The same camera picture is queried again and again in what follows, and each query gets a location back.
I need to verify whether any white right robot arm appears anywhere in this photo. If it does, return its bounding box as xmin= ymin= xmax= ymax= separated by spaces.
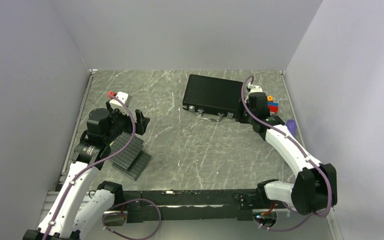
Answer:
xmin=238 ymin=92 xmax=337 ymax=217

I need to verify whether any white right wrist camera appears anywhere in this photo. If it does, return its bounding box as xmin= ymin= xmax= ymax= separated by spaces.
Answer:
xmin=246 ymin=83 xmax=263 ymax=94

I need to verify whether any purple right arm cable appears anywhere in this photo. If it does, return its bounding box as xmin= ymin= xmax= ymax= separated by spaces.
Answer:
xmin=240 ymin=75 xmax=333 ymax=232

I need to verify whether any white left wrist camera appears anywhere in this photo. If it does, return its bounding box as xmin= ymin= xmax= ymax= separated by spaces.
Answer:
xmin=107 ymin=91 xmax=132 ymax=111

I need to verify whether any large dark grey baseplate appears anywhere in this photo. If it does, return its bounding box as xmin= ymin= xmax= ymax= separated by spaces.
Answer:
xmin=110 ymin=132 xmax=144 ymax=170

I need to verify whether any purple toy microphone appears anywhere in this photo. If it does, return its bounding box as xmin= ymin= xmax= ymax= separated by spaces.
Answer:
xmin=285 ymin=119 xmax=297 ymax=136

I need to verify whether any lower dark grey baseplate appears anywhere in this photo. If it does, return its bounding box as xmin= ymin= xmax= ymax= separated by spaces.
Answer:
xmin=111 ymin=151 xmax=152 ymax=181

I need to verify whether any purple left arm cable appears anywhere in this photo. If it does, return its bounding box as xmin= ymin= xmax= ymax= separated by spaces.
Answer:
xmin=39 ymin=94 xmax=162 ymax=240

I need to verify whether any colourful toy brick figure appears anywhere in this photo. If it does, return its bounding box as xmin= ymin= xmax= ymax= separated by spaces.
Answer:
xmin=267 ymin=95 xmax=279 ymax=115

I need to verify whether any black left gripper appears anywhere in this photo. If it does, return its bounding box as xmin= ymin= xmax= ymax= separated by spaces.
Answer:
xmin=104 ymin=101 xmax=149 ymax=144

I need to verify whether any black poker chip case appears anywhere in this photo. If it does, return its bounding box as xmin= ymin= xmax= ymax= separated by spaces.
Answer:
xmin=182 ymin=74 xmax=243 ymax=119

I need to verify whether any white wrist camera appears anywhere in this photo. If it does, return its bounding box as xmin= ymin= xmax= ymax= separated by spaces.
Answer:
xmin=246 ymin=83 xmax=263 ymax=94
xmin=107 ymin=91 xmax=132 ymax=111

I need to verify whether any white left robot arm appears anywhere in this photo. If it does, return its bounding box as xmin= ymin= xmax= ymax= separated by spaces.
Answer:
xmin=23 ymin=107 xmax=150 ymax=240

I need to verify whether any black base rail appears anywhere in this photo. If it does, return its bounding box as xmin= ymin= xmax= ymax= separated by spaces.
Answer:
xmin=41 ymin=188 xmax=334 ymax=223

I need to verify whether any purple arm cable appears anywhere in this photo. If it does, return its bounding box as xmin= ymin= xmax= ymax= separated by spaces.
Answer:
xmin=240 ymin=75 xmax=333 ymax=232
xmin=39 ymin=94 xmax=162 ymax=240

